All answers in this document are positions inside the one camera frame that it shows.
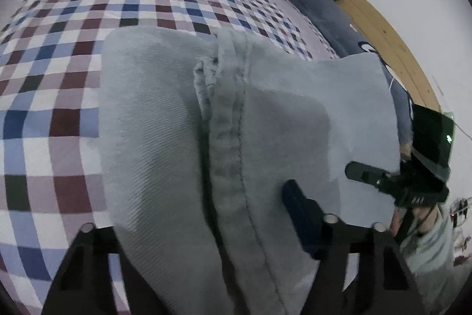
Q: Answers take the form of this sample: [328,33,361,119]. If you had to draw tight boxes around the light blue denim pants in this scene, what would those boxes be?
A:
[99,29,400,314]

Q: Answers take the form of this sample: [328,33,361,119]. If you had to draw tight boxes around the person's right hand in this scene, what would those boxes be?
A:
[390,205,438,237]

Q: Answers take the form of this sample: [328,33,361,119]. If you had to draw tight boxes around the checkered patchwork bed sheet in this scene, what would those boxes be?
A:
[1,0,336,314]

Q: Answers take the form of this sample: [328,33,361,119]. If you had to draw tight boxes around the blue plush pillow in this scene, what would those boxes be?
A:
[289,0,413,146]

